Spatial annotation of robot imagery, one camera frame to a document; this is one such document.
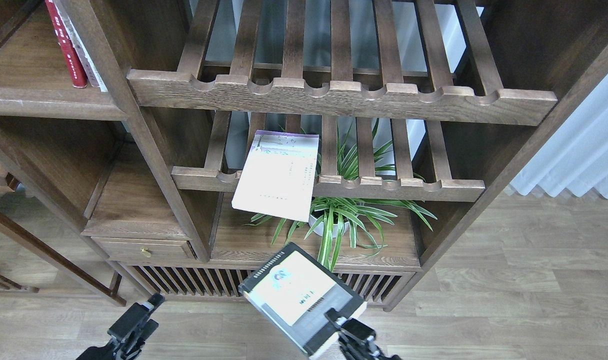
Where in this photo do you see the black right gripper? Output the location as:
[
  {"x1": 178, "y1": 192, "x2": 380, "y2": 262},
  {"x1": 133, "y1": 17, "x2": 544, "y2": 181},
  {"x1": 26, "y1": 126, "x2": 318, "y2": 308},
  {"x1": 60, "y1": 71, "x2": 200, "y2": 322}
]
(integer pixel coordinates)
[{"x1": 325, "y1": 309, "x2": 402, "y2": 360}]

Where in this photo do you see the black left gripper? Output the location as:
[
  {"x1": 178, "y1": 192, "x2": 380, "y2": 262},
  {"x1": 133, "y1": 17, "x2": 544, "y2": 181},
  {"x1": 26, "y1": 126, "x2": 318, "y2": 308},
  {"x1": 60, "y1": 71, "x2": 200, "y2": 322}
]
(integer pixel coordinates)
[{"x1": 77, "y1": 293, "x2": 166, "y2": 360}]

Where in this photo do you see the lavender white paperback book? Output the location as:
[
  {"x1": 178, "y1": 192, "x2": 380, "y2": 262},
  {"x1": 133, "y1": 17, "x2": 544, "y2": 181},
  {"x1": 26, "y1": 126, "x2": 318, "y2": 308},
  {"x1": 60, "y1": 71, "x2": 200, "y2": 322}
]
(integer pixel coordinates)
[{"x1": 231, "y1": 130, "x2": 320, "y2": 222}]

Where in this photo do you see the red paperback book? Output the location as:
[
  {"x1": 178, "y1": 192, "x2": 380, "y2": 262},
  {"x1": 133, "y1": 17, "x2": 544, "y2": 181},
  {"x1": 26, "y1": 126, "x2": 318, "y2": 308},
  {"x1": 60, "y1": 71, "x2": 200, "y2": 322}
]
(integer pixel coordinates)
[{"x1": 45, "y1": 0, "x2": 88, "y2": 89}]

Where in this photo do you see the brass drawer knob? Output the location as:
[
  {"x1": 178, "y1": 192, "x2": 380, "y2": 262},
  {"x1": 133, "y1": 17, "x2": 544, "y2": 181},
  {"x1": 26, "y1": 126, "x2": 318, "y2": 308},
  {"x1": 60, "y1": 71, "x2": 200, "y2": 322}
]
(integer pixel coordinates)
[{"x1": 140, "y1": 247, "x2": 153, "y2": 258}]

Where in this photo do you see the white plant pot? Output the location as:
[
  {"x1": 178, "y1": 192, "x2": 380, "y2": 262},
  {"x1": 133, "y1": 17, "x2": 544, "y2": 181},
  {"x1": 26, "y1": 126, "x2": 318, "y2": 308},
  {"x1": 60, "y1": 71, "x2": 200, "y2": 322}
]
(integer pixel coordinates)
[{"x1": 308, "y1": 210, "x2": 354, "y2": 239}]

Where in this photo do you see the green spider plant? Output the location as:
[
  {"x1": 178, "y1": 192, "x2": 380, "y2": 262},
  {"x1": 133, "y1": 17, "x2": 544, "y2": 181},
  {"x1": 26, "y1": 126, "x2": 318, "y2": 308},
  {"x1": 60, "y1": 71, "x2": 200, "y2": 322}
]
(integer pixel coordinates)
[{"x1": 244, "y1": 132, "x2": 438, "y2": 271}]

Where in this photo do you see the dark wooden bookshelf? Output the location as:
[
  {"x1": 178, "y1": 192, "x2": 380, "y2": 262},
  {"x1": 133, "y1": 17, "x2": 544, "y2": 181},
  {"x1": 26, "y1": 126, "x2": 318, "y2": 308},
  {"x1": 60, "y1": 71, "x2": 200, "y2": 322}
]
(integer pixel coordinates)
[{"x1": 0, "y1": 0, "x2": 608, "y2": 312}]

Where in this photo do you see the upright white book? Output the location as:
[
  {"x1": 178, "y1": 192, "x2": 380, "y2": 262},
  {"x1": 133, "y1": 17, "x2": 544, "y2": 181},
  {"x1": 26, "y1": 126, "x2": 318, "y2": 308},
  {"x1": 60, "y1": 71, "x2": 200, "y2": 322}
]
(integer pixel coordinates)
[{"x1": 61, "y1": 0, "x2": 108, "y2": 93}]

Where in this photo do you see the white pleated curtain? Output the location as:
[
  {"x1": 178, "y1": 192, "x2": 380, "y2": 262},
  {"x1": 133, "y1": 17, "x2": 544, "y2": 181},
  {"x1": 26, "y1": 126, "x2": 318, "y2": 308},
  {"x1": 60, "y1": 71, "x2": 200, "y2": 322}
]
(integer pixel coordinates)
[{"x1": 507, "y1": 75, "x2": 608, "y2": 199}]

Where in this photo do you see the upright brown-spined book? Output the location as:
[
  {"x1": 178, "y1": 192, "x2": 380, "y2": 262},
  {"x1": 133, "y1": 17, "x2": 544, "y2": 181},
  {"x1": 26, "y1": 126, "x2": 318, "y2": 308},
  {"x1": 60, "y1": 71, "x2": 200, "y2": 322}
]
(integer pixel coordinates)
[{"x1": 54, "y1": 0, "x2": 106, "y2": 91}]

